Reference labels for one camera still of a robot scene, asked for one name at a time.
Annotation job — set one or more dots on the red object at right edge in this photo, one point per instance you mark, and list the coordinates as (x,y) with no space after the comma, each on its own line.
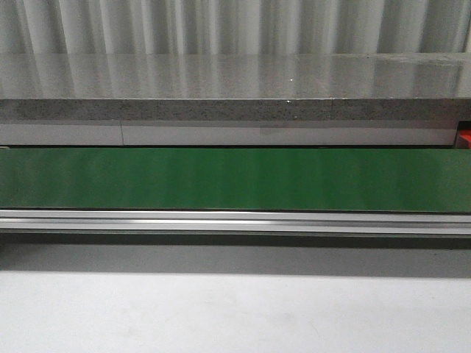
(463,139)

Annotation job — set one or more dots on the green conveyor belt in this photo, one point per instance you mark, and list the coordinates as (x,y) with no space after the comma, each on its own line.
(196,178)

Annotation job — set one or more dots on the aluminium conveyor side rail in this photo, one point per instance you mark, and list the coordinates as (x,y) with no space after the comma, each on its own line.
(408,224)

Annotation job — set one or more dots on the grey stone counter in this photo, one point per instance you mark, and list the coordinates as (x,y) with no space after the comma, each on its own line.
(232,100)

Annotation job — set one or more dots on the grey pleated curtain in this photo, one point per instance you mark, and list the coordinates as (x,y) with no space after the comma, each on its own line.
(234,27)

